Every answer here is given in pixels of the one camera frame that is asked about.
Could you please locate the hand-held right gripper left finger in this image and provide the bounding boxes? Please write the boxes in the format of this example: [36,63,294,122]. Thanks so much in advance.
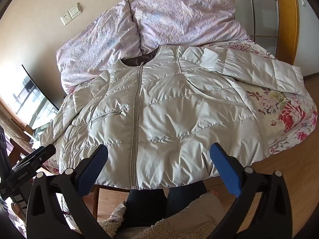
[26,143,112,239]

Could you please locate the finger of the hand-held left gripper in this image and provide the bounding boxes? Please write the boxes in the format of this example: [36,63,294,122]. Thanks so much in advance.
[15,144,56,171]

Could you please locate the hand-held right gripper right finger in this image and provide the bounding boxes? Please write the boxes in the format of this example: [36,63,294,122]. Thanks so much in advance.
[209,142,298,239]

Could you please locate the white puffer jacket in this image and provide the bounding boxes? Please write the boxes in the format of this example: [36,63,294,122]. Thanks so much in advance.
[41,45,303,190]

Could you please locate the wooden television stand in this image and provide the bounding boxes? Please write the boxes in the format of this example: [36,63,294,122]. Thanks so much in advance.
[0,100,50,172]

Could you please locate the person's fuzzy slipper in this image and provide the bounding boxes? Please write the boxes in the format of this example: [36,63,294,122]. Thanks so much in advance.
[110,200,128,220]

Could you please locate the flat screen television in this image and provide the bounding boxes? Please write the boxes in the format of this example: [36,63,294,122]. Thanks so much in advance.
[21,64,60,130]

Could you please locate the person's legs dark jeans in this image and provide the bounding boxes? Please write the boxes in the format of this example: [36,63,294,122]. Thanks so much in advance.
[97,194,232,239]

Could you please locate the floral bed sheet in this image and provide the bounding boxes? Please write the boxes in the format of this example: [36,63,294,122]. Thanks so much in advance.
[45,38,319,177]

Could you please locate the pink crinkled pillow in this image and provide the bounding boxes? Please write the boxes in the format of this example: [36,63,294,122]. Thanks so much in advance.
[56,0,142,94]
[130,0,250,49]

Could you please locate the frosted glass door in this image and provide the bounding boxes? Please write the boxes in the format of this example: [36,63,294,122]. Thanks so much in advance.
[228,0,280,44]

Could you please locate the black cable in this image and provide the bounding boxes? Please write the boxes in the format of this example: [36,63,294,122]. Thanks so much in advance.
[58,193,71,217]

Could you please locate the wooden door frame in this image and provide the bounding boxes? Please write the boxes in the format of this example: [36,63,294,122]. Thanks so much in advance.
[222,0,299,66]

